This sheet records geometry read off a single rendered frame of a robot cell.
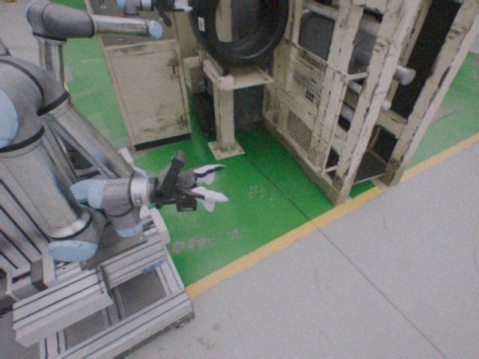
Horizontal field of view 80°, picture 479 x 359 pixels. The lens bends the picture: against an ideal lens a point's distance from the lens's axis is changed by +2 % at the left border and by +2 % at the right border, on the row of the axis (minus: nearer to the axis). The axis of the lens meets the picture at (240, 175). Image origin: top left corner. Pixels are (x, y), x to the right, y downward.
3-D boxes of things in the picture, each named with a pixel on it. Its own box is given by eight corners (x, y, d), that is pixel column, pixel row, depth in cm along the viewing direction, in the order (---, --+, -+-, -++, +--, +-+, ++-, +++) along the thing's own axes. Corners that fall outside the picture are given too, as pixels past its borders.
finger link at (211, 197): (228, 213, 72) (200, 201, 76) (227, 195, 69) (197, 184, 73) (221, 221, 70) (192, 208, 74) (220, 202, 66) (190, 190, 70)
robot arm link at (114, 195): (102, 195, 80) (91, 173, 74) (141, 193, 80) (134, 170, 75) (93, 217, 74) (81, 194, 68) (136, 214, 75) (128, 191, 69)
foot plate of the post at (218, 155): (207, 143, 267) (207, 140, 265) (233, 137, 275) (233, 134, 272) (216, 160, 249) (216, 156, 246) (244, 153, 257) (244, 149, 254)
